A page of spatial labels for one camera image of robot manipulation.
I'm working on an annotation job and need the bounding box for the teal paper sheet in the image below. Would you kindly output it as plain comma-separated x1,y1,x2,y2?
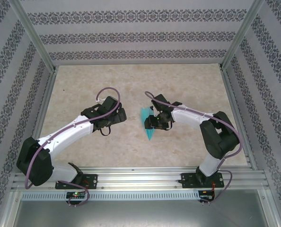
140,106,160,142

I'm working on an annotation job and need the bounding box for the grey sheet metal tray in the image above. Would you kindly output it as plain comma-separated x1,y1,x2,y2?
8,190,281,227

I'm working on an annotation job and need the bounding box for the aluminium table side rail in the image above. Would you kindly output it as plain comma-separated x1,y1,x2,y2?
220,67,258,171
21,67,58,173

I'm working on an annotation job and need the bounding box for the aluminium mounting rail beam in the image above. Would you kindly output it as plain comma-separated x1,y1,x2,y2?
11,166,270,191

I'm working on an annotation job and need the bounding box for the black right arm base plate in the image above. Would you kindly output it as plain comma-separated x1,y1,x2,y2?
181,172,225,189

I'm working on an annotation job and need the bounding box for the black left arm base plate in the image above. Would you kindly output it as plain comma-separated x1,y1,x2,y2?
56,174,98,190

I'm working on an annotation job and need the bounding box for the slotted white cable duct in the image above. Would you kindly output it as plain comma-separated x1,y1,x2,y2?
21,191,200,201

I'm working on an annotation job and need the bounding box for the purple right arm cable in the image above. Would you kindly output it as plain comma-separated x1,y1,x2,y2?
144,91,242,206

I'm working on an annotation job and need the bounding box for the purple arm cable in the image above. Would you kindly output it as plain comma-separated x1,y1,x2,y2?
24,87,122,209
144,91,242,206

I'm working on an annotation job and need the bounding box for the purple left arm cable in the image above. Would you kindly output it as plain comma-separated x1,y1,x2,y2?
24,87,122,209

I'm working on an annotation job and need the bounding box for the aluminium frame post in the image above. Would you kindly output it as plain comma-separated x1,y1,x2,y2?
220,0,268,71
7,0,57,71

